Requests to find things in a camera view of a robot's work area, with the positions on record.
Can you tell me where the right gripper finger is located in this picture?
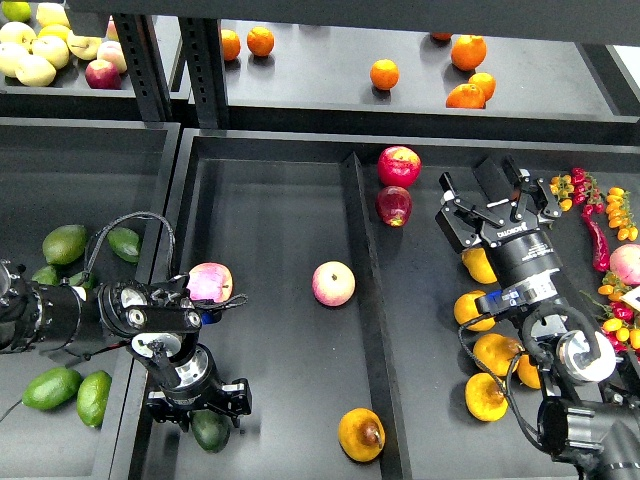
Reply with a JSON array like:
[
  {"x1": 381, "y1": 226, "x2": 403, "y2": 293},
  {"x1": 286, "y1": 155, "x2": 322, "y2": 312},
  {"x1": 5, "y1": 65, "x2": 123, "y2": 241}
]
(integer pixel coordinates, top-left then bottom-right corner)
[
  {"x1": 435, "y1": 172, "x2": 493, "y2": 253},
  {"x1": 502, "y1": 155, "x2": 562, "y2": 224}
]

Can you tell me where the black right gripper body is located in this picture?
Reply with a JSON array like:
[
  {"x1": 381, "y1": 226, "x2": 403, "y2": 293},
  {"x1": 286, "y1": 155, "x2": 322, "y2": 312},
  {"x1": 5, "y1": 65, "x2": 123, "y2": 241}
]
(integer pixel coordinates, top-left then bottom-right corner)
[{"x1": 479, "y1": 195, "x2": 562, "y2": 305}]

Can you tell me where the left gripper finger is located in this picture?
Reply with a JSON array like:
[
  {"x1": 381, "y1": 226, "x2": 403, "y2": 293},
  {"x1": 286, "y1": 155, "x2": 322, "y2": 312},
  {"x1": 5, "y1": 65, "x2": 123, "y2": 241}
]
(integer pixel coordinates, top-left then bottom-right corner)
[
  {"x1": 209, "y1": 378, "x2": 252, "y2": 428},
  {"x1": 145, "y1": 391, "x2": 190, "y2": 433}
]

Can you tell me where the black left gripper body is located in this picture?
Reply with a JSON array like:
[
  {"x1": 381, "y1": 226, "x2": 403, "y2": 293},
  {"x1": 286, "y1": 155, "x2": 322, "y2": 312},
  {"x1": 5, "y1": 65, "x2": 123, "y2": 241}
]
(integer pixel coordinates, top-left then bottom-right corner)
[{"x1": 159, "y1": 344, "x2": 225, "y2": 413}]

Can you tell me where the dark green avocado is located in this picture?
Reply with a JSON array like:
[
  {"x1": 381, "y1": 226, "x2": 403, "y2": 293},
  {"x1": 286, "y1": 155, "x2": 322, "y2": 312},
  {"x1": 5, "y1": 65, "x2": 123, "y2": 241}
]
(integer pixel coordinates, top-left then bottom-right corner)
[
  {"x1": 107, "y1": 227, "x2": 141, "y2": 264},
  {"x1": 191, "y1": 410, "x2": 230, "y2": 453}
]

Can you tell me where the yellow pear with brown spot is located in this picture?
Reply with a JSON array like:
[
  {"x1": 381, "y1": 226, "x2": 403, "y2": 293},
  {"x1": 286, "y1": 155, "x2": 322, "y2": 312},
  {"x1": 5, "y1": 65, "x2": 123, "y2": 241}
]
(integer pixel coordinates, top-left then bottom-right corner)
[{"x1": 337, "y1": 407, "x2": 386, "y2": 463}]

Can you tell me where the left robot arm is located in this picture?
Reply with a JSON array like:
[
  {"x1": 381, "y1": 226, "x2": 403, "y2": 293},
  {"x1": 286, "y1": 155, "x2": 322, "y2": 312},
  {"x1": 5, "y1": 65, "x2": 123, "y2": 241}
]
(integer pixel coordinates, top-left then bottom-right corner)
[{"x1": 1, "y1": 217, "x2": 252, "y2": 431}]

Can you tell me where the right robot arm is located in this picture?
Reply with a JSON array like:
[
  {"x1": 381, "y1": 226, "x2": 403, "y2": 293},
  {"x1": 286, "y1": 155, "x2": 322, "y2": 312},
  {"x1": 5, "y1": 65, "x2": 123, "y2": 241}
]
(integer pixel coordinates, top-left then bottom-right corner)
[{"x1": 436, "y1": 155, "x2": 639, "y2": 479}]

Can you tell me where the yellow pear with stem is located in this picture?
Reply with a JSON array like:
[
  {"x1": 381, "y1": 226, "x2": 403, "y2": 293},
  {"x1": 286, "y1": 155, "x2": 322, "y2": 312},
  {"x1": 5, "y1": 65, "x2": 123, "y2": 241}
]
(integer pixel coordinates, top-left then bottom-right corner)
[{"x1": 461, "y1": 247, "x2": 497, "y2": 284}]

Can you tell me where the green avocado lower right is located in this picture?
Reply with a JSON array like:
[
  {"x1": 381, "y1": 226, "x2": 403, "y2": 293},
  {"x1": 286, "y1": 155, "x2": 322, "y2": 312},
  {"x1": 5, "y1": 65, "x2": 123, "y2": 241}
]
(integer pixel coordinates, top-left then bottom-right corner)
[{"x1": 76, "y1": 370, "x2": 112, "y2": 428}]

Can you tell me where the yellow pear with brown patch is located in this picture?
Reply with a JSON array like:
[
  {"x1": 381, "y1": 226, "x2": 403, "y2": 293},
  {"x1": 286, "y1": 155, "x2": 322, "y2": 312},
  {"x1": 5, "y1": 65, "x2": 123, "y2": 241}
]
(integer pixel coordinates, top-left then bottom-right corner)
[{"x1": 472, "y1": 333, "x2": 522, "y2": 377}]

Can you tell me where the bright green avocado lower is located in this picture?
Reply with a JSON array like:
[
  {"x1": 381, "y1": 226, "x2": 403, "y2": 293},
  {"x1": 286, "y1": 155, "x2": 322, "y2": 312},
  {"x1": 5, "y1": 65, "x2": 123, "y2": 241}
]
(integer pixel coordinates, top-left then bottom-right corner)
[{"x1": 22, "y1": 366, "x2": 82, "y2": 411}]

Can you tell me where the yellow pear bottom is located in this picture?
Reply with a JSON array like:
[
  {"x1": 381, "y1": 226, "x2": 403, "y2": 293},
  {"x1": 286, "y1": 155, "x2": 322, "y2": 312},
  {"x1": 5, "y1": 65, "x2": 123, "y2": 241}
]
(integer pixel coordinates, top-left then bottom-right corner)
[{"x1": 464, "y1": 372, "x2": 509, "y2": 422}]

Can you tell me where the dark green avocado top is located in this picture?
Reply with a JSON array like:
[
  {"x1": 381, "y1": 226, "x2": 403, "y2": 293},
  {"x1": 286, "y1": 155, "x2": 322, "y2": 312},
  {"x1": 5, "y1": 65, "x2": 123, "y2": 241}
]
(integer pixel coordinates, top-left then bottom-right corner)
[{"x1": 107, "y1": 227, "x2": 141, "y2": 264}]

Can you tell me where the green avocado row middle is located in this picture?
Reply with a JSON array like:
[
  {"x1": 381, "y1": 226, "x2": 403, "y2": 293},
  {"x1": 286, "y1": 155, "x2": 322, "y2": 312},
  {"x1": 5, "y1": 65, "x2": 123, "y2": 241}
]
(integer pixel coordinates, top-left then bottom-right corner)
[{"x1": 68, "y1": 271, "x2": 97, "y2": 289}]

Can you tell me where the green avocado row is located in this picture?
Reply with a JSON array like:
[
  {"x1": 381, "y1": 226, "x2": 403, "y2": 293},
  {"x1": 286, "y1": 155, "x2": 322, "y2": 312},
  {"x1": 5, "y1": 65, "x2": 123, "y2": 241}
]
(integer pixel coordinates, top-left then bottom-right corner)
[
  {"x1": 68, "y1": 271, "x2": 97, "y2": 289},
  {"x1": 31, "y1": 265, "x2": 60, "y2": 286}
]

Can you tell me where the green avocado row left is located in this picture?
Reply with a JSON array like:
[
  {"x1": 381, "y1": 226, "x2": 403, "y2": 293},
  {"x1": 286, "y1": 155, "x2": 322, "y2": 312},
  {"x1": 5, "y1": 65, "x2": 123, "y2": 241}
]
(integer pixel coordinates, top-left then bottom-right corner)
[{"x1": 31, "y1": 265, "x2": 60, "y2": 286}]

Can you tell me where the green avocado top left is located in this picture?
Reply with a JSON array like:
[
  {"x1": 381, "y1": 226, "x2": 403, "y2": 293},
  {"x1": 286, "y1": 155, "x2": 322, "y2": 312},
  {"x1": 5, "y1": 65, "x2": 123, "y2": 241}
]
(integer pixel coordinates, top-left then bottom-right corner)
[{"x1": 42, "y1": 224, "x2": 88, "y2": 265}]

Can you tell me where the orange cherry tomato bunch left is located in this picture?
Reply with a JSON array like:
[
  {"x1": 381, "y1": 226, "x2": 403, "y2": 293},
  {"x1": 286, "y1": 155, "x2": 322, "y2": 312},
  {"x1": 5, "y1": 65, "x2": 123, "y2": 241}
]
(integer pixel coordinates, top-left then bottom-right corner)
[{"x1": 550, "y1": 174, "x2": 574, "y2": 212}]

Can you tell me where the orange cherry tomato bunch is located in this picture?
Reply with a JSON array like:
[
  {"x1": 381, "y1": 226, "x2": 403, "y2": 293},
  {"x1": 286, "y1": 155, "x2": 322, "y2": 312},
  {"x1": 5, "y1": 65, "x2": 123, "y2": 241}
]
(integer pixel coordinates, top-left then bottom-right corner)
[
  {"x1": 605, "y1": 186, "x2": 639, "y2": 242},
  {"x1": 550, "y1": 174, "x2": 574, "y2": 212}
]

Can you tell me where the red cherry tomato bunch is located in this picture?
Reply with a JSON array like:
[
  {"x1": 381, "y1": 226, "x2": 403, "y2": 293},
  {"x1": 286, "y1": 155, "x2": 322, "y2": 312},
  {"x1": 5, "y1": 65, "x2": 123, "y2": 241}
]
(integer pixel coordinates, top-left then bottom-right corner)
[{"x1": 570, "y1": 167, "x2": 605, "y2": 215}]

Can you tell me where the dark red apple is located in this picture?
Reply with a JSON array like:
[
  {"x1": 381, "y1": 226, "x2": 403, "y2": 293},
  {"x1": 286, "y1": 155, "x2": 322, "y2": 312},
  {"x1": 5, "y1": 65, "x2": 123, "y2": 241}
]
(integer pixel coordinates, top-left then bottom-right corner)
[{"x1": 375, "y1": 186, "x2": 413, "y2": 228}]

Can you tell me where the red chili pepper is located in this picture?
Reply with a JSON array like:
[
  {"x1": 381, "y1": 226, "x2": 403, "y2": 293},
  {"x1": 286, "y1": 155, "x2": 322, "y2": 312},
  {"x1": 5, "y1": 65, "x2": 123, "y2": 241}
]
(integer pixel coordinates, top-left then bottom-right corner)
[{"x1": 581, "y1": 204, "x2": 610, "y2": 273}]

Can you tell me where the bright red apple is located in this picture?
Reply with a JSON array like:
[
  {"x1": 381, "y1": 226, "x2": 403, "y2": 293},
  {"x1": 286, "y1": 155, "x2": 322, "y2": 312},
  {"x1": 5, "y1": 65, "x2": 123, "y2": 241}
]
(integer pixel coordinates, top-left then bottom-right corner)
[{"x1": 377, "y1": 146, "x2": 422, "y2": 189}]

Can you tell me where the pink apple left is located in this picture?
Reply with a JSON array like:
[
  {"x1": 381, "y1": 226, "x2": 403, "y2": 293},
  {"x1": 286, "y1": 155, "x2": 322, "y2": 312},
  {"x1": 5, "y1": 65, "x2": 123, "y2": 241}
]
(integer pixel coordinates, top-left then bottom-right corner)
[{"x1": 187, "y1": 262, "x2": 233, "y2": 303}]

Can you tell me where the pink apple right edge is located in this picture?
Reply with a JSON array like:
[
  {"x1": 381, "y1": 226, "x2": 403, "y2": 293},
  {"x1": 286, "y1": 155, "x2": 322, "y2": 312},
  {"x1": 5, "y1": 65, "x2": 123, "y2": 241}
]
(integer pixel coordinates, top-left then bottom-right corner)
[{"x1": 609, "y1": 244, "x2": 640, "y2": 285}]

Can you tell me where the orange on shelf front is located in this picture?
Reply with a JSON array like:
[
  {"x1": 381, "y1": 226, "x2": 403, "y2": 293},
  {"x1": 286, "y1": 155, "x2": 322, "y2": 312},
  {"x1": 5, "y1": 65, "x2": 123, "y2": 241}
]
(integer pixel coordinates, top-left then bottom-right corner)
[{"x1": 445, "y1": 83, "x2": 486, "y2": 109}]

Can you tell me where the orange on shelf right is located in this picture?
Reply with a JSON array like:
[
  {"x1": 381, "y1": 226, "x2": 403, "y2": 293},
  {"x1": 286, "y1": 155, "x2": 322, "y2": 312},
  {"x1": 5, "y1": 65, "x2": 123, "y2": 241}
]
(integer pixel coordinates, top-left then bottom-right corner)
[{"x1": 468, "y1": 72, "x2": 497, "y2": 102}]

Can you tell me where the mixed cherry tomato bunch lower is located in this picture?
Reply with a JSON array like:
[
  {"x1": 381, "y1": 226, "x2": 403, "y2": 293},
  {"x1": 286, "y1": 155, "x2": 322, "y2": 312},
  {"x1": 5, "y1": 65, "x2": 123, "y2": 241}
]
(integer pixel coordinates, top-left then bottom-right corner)
[{"x1": 581, "y1": 270, "x2": 639, "y2": 359}]

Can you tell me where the orange cherry tomato bunch right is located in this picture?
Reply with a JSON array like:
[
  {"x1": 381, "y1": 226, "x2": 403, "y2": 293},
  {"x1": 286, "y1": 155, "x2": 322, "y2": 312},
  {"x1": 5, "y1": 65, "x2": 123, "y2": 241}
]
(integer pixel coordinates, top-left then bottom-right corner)
[{"x1": 605, "y1": 186, "x2": 639, "y2": 242}]

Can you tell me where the white label card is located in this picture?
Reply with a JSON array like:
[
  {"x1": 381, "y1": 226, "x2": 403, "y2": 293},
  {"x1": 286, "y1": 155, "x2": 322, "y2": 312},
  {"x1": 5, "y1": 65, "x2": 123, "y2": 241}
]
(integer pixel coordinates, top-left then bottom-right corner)
[{"x1": 621, "y1": 286, "x2": 640, "y2": 312}]

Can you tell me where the black centre tray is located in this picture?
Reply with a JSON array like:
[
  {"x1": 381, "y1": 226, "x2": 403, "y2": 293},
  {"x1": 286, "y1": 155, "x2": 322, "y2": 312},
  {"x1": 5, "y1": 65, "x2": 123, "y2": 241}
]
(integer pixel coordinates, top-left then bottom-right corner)
[{"x1": 125, "y1": 131, "x2": 639, "y2": 479}]

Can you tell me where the black tray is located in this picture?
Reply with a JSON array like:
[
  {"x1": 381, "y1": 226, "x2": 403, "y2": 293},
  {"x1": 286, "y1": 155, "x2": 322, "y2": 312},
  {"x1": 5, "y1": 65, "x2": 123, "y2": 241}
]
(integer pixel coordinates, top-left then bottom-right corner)
[
  {"x1": 1, "y1": 118, "x2": 179, "y2": 479},
  {"x1": 125, "y1": 131, "x2": 639, "y2": 479}
]

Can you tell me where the large orange on shelf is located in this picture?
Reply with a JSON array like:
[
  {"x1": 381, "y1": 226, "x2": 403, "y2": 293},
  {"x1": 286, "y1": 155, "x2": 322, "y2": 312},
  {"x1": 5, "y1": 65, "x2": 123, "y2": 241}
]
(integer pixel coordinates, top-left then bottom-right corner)
[{"x1": 450, "y1": 35, "x2": 487, "y2": 71}]

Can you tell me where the pink apple centre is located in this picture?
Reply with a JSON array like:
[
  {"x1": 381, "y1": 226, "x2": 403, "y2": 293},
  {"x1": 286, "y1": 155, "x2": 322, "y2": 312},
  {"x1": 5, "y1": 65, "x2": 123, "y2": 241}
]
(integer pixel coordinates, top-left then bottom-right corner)
[{"x1": 312, "y1": 261, "x2": 355, "y2": 307}]

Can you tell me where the orange under shelf edge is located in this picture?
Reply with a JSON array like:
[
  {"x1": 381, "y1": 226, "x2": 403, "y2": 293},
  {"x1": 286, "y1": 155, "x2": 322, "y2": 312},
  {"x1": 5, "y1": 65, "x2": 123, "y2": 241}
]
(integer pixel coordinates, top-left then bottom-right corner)
[{"x1": 430, "y1": 32, "x2": 452, "y2": 42}]

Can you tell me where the orange on shelf centre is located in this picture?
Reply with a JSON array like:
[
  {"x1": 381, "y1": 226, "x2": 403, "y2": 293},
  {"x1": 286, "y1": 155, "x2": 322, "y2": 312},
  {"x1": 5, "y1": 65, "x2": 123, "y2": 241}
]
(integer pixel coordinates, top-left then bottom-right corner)
[{"x1": 369, "y1": 59, "x2": 400, "y2": 91}]

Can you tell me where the black left tray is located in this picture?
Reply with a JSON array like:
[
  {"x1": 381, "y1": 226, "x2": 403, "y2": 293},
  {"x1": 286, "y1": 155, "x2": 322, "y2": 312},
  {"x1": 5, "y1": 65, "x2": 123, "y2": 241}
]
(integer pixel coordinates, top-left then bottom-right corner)
[{"x1": 1, "y1": 118, "x2": 179, "y2": 479}]

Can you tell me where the orange on shelf left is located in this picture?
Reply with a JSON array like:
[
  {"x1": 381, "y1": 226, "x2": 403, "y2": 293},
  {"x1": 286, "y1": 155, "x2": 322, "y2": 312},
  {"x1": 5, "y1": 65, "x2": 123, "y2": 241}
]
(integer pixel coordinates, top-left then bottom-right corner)
[{"x1": 220, "y1": 29, "x2": 241, "y2": 62}]

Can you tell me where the red apple on shelf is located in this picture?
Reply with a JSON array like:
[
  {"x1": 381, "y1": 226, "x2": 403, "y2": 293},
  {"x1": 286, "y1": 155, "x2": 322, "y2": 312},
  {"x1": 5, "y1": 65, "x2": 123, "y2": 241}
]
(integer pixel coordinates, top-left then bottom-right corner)
[{"x1": 85, "y1": 59, "x2": 121, "y2": 90}]

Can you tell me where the black shelf post right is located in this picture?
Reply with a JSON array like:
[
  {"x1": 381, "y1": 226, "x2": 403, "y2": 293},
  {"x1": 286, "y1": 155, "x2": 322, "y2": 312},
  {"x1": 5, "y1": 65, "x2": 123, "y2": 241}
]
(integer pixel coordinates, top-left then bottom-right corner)
[{"x1": 179, "y1": 17, "x2": 230, "y2": 130}]

